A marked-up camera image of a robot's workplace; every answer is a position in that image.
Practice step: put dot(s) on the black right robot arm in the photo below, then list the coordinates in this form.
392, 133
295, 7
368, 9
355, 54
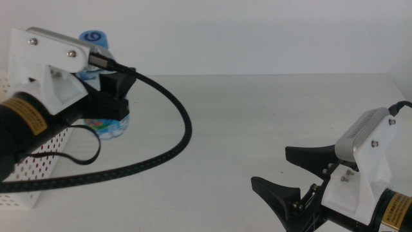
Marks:
383, 209

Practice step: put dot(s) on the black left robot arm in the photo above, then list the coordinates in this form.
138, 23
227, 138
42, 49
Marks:
22, 125

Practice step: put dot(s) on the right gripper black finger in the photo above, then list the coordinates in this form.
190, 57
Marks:
280, 199
312, 158

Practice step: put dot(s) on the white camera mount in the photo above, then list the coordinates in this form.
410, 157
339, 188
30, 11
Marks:
370, 180
42, 67

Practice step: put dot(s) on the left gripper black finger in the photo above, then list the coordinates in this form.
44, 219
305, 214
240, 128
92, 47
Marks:
117, 83

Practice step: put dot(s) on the white perforated plastic basket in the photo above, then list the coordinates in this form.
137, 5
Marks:
32, 167

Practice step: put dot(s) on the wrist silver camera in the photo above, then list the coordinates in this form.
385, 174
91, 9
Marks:
64, 40
357, 135

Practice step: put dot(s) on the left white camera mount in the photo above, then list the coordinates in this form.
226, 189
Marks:
42, 67

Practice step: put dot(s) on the clear water bottle blue cap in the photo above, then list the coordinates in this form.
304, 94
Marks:
95, 37

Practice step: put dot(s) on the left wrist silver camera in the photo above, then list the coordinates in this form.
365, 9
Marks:
64, 40

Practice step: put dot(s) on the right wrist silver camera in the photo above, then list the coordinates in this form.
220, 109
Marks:
357, 135

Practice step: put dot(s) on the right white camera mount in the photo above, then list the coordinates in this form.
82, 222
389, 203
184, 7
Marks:
370, 180

